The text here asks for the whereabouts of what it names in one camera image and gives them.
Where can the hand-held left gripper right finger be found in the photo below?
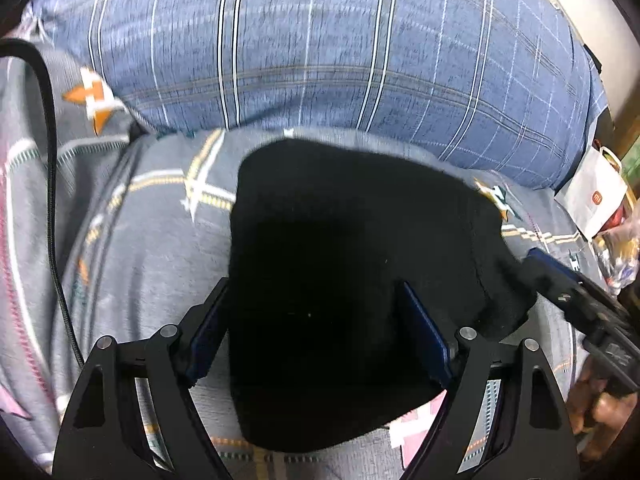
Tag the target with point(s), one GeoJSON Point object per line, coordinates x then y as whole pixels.
{"type": "Point", "coordinates": [425, 332]}

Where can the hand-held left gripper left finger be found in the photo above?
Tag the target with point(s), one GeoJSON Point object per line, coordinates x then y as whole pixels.
{"type": "Point", "coordinates": [205, 332]}

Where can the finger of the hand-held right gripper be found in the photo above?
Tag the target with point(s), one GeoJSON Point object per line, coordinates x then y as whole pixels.
{"type": "Point", "coordinates": [550, 270]}

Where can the black pants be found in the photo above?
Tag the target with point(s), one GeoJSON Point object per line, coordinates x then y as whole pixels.
{"type": "Point", "coordinates": [325, 260]}

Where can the person's right hand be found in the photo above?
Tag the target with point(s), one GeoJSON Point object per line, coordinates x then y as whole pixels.
{"type": "Point", "coordinates": [597, 415]}

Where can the clear plastic bag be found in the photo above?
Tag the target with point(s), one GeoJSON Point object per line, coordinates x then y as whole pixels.
{"type": "Point", "coordinates": [620, 255]}

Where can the white paper bag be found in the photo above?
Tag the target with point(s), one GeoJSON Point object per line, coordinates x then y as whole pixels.
{"type": "Point", "coordinates": [595, 195]}

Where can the grey star-print bedsheet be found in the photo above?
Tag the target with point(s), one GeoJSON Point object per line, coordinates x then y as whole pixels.
{"type": "Point", "coordinates": [140, 240]}

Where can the wooden cabinet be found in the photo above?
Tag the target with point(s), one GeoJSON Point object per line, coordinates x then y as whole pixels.
{"type": "Point", "coordinates": [622, 130]}

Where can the blue plaid pillow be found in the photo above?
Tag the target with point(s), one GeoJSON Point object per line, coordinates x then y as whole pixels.
{"type": "Point", "coordinates": [325, 45]}

